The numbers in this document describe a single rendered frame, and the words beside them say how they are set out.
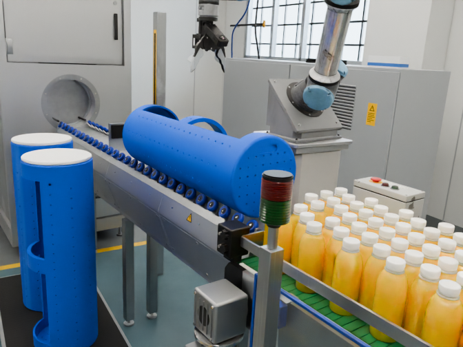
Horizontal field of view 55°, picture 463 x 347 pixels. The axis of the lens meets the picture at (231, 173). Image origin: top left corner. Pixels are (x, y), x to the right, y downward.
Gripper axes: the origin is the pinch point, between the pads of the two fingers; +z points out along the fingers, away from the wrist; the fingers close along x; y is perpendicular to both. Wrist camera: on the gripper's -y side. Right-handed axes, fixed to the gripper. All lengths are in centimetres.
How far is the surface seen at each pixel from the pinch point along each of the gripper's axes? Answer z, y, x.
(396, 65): -3, 36, -171
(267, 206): 19, -83, 39
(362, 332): 49, -94, 18
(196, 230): 55, -17, 14
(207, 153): 25.3, -20.7, 13.1
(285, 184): 14, -85, 37
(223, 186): 33.4, -32.9, 14.3
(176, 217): 55, -2, 14
